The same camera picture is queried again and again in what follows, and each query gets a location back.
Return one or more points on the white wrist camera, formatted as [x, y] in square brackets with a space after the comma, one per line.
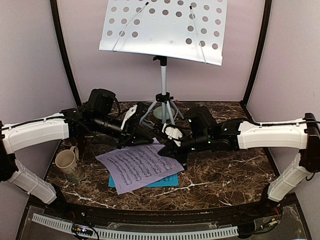
[173, 133]
[132, 110]

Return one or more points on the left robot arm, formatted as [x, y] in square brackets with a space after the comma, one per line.
[91, 117]

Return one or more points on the purple sheet music page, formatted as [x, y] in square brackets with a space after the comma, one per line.
[135, 167]

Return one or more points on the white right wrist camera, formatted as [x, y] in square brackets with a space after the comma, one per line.
[173, 133]

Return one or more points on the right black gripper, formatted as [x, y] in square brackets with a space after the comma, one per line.
[170, 147]

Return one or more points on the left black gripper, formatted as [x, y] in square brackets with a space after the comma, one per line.
[133, 136]

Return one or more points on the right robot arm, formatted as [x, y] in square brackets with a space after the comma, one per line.
[238, 134]

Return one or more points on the white perforated music stand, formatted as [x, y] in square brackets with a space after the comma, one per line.
[184, 29]

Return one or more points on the cream ceramic mug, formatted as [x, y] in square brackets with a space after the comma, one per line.
[68, 162]

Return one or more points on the blue sheet music page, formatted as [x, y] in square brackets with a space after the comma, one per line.
[172, 180]

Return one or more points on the brown wooden metronome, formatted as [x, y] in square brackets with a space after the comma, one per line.
[79, 142]

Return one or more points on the grey slotted cable duct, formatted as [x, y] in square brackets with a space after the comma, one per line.
[96, 233]

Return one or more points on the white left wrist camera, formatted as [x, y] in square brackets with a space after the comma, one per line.
[132, 110]

